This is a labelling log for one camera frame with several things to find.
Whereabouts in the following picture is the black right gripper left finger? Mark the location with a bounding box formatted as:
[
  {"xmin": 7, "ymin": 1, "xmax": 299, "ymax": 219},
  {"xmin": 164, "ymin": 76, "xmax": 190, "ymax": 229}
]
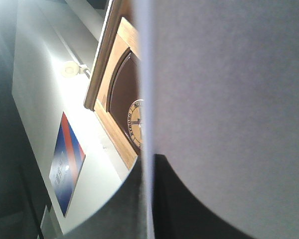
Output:
[{"xmin": 62, "ymin": 157, "xmax": 147, "ymax": 239}]

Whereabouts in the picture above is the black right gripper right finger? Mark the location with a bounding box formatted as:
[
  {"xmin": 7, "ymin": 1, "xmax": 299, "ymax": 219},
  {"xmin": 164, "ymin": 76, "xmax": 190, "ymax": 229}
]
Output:
[{"xmin": 153, "ymin": 154, "xmax": 251, "ymax": 239}]

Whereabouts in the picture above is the white paper sheet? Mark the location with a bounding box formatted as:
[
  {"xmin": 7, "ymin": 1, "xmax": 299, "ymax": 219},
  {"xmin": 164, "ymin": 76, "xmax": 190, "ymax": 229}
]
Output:
[{"xmin": 134, "ymin": 0, "xmax": 299, "ymax": 239}]

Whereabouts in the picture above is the blue red white poster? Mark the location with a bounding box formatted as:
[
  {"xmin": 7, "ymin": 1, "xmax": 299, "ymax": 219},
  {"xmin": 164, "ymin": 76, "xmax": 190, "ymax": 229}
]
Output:
[{"xmin": 49, "ymin": 113, "xmax": 86, "ymax": 217}]

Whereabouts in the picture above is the wooden framed wall clock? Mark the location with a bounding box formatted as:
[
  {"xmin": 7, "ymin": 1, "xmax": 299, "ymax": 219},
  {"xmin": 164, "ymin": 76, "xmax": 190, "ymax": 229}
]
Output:
[{"xmin": 84, "ymin": 0, "xmax": 142, "ymax": 169}]

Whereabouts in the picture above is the white round wall fixture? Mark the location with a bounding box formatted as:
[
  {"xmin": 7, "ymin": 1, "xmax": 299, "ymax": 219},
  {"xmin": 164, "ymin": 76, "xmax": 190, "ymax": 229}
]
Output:
[{"xmin": 61, "ymin": 61, "xmax": 90, "ymax": 78}]

